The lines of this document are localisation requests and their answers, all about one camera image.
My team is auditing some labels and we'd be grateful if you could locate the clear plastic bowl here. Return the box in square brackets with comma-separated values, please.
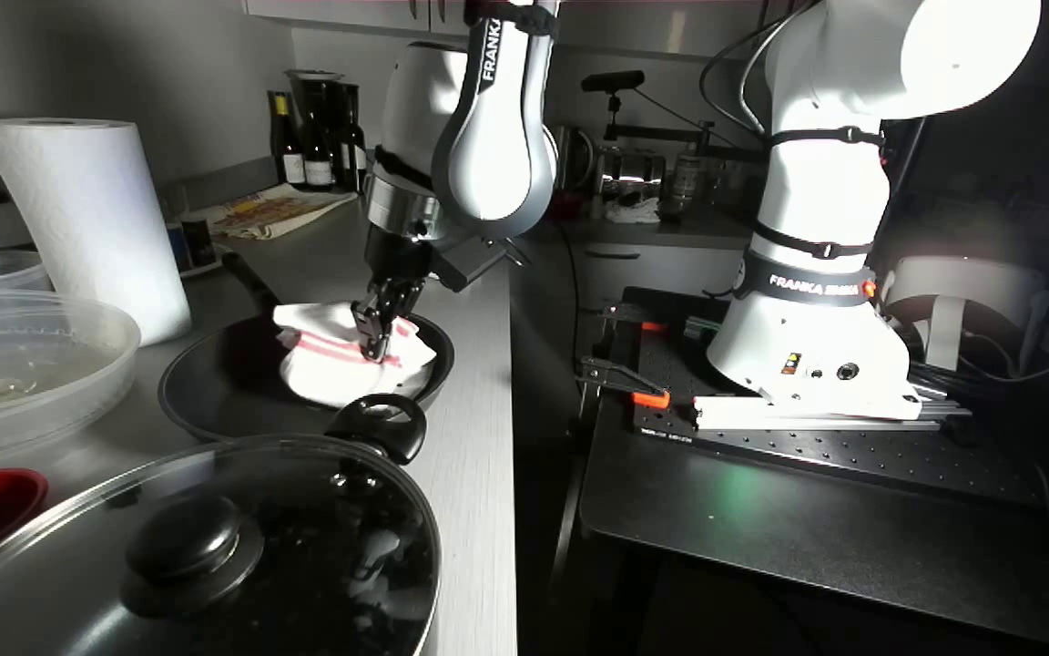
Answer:
[0, 290, 144, 453]

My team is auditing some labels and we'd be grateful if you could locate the black pot with glass lid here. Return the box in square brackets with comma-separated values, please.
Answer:
[0, 395, 441, 656]

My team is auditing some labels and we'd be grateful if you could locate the white paper towel roll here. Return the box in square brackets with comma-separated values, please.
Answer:
[0, 117, 191, 341]

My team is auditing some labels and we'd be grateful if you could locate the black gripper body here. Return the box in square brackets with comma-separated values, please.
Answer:
[363, 231, 437, 319]

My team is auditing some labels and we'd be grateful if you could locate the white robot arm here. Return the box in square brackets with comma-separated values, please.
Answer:
[352, 0, 1042, 430]

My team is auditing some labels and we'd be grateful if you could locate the white towel red stripe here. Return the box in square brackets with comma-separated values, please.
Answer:
[272, 301, 437, 409]

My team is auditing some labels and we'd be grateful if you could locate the orange black clamp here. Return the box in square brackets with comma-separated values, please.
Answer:
[580, 358, 673, 413]

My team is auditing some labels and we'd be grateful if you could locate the black frying pan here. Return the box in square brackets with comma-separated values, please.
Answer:
[156, 251, 461, 443]

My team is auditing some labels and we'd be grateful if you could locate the dark wine bottle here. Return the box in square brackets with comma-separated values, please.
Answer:
[270, 91, 306, 186]

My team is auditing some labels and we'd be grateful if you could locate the black mounting table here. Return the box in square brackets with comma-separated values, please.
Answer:
[555, 283, 1049, 651]

